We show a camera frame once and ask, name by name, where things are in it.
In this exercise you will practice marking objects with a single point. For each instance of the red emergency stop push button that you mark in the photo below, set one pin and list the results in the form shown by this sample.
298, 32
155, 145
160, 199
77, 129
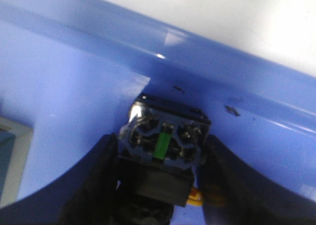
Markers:
161, 144

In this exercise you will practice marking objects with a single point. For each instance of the blue plastic tray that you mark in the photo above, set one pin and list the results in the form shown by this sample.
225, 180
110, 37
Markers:
71, 69

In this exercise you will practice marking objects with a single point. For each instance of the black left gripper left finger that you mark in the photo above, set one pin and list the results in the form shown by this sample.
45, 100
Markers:
84, 195

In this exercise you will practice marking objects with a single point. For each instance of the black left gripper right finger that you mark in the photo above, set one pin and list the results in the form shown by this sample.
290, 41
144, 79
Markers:
236, 194

